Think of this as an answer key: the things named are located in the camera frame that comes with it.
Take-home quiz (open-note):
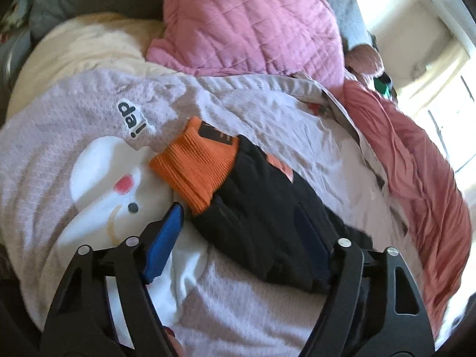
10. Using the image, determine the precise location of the floral cloth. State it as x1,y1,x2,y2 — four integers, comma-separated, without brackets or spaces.
0,0,34,41

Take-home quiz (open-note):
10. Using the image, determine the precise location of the pink quilted blanket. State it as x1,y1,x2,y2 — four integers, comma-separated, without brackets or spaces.
146,0,346,89

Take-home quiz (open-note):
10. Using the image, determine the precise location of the black glove with orange cuff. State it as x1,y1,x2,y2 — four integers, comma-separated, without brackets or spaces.
149,116,374,294

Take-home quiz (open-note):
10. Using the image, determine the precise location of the cream pillow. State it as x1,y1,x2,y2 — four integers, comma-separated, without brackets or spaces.
5,12,179,120

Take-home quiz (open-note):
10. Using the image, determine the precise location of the person's left hand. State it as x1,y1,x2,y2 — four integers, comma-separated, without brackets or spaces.
164,326,187,357

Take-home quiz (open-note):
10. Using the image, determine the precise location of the window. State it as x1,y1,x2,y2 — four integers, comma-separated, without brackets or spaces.
424,74,476,179

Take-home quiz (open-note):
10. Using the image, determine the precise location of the salmon bed sheet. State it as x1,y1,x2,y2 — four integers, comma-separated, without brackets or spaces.
342,81,473,337

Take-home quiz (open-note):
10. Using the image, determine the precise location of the grey-blue cloth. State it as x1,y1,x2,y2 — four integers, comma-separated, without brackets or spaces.
297,0,374,51

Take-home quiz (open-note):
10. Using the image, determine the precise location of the green item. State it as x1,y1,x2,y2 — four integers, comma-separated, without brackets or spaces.
374,74,395,101

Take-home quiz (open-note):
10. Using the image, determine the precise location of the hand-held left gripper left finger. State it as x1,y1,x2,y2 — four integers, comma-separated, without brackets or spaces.
41,201,185,357

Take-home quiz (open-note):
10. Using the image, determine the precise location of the grey pillow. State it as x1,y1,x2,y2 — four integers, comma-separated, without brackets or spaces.
28,0,179,41

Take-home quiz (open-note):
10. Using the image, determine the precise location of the lilac printed blanket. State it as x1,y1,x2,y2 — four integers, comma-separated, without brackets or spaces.
0,68,447,357

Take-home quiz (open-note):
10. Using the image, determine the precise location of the dusty pink plush toy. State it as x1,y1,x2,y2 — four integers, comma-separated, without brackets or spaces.
346,44,385,82

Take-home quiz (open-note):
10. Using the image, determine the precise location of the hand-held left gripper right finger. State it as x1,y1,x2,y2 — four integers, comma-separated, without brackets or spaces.
292,206,436,357

